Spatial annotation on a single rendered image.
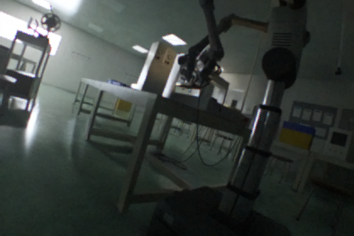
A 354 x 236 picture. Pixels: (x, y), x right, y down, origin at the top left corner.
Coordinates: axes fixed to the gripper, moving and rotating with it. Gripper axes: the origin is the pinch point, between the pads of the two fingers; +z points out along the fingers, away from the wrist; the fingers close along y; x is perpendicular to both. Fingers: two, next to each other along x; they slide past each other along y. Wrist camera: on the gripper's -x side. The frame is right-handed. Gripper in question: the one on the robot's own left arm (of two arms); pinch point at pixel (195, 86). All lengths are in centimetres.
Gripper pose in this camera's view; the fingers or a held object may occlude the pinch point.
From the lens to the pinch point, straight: 107.1
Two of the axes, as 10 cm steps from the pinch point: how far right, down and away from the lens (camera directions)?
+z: -5.3, 7.5, 3.9
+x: 3.0, 6.0, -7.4
